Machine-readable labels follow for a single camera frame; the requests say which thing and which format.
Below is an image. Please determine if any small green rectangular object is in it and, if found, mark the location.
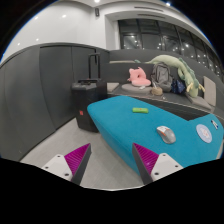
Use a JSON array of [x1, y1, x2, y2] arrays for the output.
[[132, 107, 149, 113]]

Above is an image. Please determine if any grey white computer mouse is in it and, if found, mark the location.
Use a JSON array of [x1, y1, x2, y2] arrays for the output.
[[156, 126, 176, 144]]

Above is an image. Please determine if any small black white sticker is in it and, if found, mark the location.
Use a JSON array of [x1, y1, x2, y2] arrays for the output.
[[211, 120, 218, 130]]

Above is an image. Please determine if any pink plush toy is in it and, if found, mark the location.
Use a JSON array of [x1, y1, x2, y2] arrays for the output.
[[128, 67, 151, 86]]

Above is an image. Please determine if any green dragon plush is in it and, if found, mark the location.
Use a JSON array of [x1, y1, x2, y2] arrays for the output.
[[148, 55, 205, 98]]

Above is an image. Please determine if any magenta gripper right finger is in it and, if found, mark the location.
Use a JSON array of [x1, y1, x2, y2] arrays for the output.
[[132, 143, 182, 185]]

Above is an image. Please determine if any round white sticker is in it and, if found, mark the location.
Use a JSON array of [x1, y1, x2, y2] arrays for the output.
[[196, 124, 212, 143]]

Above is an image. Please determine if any teal upholstered table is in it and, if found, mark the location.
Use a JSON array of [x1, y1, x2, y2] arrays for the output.
[[87, 96, 224, 173]]

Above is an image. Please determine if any light grey square cushion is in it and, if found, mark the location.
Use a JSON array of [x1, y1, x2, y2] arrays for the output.
[[204, 77, 216, 106]]

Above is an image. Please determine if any grey bench sofa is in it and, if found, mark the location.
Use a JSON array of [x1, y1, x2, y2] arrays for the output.
[[101, 49, 224, 124]]

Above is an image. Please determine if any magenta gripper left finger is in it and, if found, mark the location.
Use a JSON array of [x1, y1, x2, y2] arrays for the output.
[[42, 143, 91, 185]]

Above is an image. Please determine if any grey backpack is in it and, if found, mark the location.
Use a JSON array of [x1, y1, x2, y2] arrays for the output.
[[151, 62, 173, 92]]

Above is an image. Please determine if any small tan woven basket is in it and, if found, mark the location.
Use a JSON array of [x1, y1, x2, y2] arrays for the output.
[[151, 87, 163, 96]]

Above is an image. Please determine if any dark blue bag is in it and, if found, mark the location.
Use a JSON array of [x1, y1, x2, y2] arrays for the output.
[[171, 80, 186, 94]]

